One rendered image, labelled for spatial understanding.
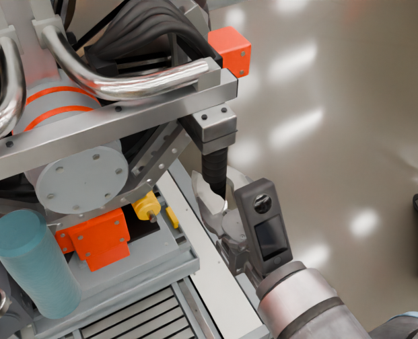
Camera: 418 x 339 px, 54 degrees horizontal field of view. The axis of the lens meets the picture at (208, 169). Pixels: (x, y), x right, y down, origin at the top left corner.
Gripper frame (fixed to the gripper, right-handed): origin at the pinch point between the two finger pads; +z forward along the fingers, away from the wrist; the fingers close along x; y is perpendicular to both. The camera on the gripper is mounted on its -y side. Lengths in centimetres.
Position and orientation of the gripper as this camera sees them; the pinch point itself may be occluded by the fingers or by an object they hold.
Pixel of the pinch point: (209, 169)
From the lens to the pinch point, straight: 60.5
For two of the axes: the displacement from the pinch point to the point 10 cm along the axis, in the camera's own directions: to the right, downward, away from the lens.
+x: 8.8, -3.6, 3.1
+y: 0.0, 6.6, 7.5
